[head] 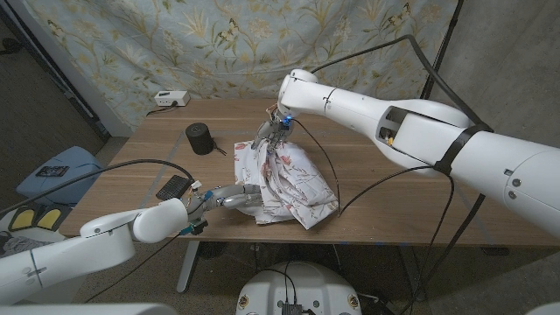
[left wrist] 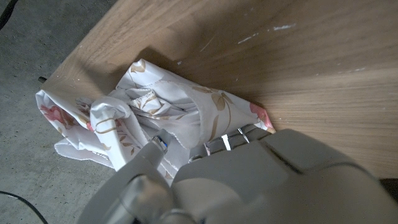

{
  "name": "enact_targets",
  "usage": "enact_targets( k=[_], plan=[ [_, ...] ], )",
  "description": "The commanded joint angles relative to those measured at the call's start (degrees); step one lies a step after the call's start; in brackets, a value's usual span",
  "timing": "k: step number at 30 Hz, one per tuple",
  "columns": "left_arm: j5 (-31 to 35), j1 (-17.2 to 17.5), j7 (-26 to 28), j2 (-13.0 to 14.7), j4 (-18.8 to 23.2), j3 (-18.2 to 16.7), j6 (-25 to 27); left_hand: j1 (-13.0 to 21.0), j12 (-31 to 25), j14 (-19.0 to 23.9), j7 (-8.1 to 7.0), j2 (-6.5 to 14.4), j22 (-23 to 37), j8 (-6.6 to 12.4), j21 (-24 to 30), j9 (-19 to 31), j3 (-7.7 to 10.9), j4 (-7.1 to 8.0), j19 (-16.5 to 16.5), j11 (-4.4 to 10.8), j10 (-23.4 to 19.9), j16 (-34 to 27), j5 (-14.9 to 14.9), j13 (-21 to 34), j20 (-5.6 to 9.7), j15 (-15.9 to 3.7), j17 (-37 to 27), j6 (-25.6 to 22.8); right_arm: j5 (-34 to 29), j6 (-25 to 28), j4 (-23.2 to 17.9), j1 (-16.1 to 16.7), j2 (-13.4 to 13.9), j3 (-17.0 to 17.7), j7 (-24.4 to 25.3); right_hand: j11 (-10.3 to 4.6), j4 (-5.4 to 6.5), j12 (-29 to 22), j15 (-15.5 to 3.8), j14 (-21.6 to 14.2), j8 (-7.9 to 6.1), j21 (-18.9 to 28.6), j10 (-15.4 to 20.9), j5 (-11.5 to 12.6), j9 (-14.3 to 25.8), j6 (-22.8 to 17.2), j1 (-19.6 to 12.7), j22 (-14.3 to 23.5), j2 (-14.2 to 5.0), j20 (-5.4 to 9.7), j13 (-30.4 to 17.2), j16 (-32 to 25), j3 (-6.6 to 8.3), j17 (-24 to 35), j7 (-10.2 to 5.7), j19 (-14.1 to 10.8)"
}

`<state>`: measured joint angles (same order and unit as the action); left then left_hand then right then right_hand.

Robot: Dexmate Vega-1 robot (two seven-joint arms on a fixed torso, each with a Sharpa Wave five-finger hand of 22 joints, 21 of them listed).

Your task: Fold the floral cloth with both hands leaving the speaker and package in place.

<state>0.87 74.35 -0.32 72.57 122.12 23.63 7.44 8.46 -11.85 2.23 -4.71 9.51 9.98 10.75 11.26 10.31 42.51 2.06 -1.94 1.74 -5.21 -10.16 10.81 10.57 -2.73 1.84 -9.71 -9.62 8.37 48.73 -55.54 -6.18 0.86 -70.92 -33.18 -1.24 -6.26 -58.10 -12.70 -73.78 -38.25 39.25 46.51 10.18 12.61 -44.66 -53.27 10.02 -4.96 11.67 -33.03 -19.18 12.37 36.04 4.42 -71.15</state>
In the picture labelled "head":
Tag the black module on robot base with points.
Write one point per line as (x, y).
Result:
(292, 310)

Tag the pale blue floral backdrop cloth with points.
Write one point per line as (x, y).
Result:
(175, 52)

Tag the grey sneaker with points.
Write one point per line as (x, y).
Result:
(15, 246)

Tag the black flat package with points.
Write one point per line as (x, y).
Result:
(172, 189)

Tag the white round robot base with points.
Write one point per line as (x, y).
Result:
(315, 284)

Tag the blue padded stool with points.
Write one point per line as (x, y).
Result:
(61, 175)

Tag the white power strip box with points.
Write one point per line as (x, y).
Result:
(171, 98)

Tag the white cloth with red flowers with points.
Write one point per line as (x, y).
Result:
(297, 184)

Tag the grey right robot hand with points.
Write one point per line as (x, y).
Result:
(275, 129)

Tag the grey metal table leg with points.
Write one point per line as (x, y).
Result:
(411, 271)
(187, 267)

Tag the black cylindrical speaker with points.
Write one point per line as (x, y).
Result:
(199, 137)

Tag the black backdrop stand pole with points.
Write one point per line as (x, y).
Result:
(450, 26)

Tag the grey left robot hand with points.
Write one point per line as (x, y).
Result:
(232, 194)

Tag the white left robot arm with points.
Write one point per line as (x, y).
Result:
(105, 238)

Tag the black and yellow foot pedal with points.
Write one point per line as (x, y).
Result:
(26, 219)

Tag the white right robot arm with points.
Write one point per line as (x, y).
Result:
(350, 109)

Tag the black power brick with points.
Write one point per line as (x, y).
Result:
(385, 306)

